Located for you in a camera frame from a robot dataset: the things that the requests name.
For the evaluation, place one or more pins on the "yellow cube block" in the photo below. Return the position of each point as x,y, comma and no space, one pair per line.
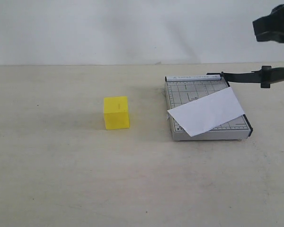
116,113

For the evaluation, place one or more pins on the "black cutter blade arm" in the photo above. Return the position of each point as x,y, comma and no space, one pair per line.
265,76

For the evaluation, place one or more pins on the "grey paper cutter base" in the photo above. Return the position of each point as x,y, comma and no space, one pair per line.
180,90

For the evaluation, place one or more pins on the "white paper sheet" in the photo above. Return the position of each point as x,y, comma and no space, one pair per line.
204,114

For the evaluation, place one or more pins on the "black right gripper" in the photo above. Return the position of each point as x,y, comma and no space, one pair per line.
270,27

